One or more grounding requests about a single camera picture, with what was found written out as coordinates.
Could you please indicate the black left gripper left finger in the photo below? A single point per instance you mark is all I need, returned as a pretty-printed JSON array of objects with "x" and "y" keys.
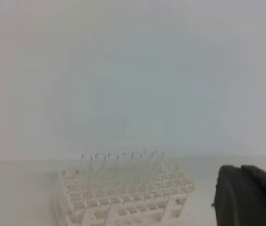
[{"x": 238, "y": 201}]

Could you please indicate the white plastic test tube rack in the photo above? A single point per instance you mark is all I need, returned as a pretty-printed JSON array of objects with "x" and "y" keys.
[{"x": 160, "y": 200}]

